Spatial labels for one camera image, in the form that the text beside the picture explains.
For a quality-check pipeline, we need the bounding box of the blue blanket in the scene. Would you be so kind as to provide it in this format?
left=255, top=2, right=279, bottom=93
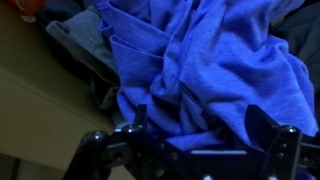
left=96, top=0, right=318, bottom=150

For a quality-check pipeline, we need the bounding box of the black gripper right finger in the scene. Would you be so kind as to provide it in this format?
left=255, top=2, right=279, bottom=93
left=235, top=105, right=320, bottom=180

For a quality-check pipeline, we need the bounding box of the grey garment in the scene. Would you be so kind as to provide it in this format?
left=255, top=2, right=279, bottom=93
left=46, top=6, right=120, bottom=111

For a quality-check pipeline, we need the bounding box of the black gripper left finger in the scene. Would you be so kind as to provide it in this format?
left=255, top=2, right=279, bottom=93
left=63, top=105, right=173, bottom=180

